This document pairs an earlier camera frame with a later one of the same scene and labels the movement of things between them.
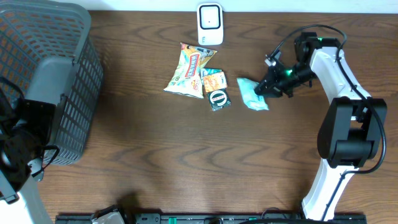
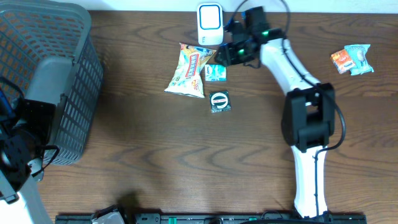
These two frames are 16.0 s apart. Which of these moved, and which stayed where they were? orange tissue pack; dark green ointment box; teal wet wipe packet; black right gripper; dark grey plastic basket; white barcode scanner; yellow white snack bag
Moved: orange tissue pack; black right gripper; teal wet wipe packet
Stayed: white barcode scanner; yellow white snack bag; dark grey plastic basket; dark green ointment box
